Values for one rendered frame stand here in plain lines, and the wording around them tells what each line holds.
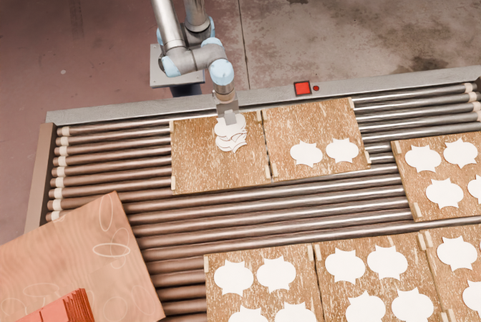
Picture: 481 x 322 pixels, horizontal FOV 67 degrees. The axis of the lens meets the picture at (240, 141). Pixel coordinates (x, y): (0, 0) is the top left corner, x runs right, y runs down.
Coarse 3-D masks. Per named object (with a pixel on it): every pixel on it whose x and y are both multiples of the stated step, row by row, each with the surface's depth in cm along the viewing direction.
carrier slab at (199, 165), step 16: (240, 112) 166; (176, 128) 164; (192, 128) 164; (208, 128) 164; (256, 128) 163; (176, 144) 161; (192, 144) 161; (208, 144) 160; (256, 144) 159; (176, 160) 157; (192, 160) 157; (208, 160) 157; (224, 160) 157; (240, 160) 156; (256, 160) 156; (176, 176) 154; (192, 176) 154; (208, 176) 154; (224, 176) 154; (240, 176) 153; (256, 176) 153; (176, 192) 151; (192, 192) 152
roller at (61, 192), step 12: (372, 156) 157; (384, 156) 156; (132, 180) 157; (144, 180) 156; (156, 180) 156; (168, 180) 155; (60, 192) 155; (72, 192) 155; (84, 192) 155; (96, 192) 156; (108, 192) 156
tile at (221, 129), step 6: (222, 120) 158; (240, 120) 158; (216, 126) 157; (222, 126) 157; (228, 126) 157; (234, 126) 156; (240, 126) 156; (216, 132) 155; (222, 132) 155; (228, 132) 155; (234, 132) 155; (240, 132) 155; (228, 138) 154
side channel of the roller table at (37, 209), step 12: (48, 132) 164; (48, 144) 162; (36, 156) 159; (48, 156) 159; (36, 168) 157; (48, 168) 158; (36, 180) 154; (48, 180) 157; (36, 192) 152; (48, 192) 156; (36, 204) 150; (36, 216) 148; (24, 228) 146
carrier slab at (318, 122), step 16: (272, 112) 166; (288, 112) 165; (304, 112) 165; (320, 112) 165; (336, 112) 164; (352, 112) 164; (272, 128) 162; (288, 128) 162; (304, 128) 162; (320, 128) 161; (336, 128) 161; (352, 128) 161; (272, 144) 159; (288, 144) 159; (320, 144) 158; (272, 160) 156; (288, 160) 155; (352, 160) 154; (288, 176) 152; (304, 176) 152
